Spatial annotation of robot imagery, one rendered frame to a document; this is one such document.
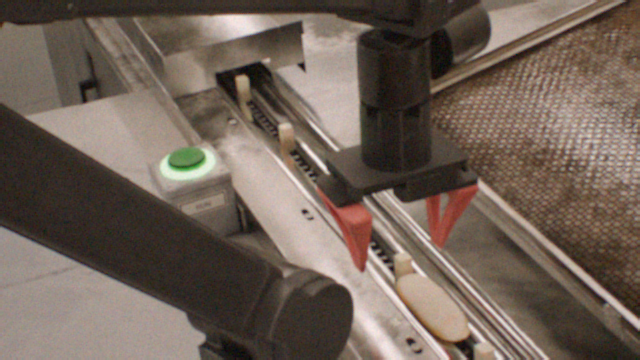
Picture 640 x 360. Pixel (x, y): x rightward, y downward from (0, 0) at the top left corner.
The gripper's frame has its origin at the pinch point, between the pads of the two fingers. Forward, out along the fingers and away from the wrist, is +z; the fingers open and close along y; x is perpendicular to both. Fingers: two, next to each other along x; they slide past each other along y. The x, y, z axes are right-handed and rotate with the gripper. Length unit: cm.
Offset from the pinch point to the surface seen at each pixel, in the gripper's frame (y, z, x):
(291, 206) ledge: 3.1, 4.0, -17.3
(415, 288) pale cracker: -1.5, 4.6, 0.1
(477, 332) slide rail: -3.7, 5.6, 6.9
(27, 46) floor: -2, 83, -280
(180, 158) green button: 11.8, -0.1, -24.9
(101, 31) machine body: 7, 7, -83
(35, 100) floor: 3, 84, -238
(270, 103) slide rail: -3.9, 4.3, -40.7
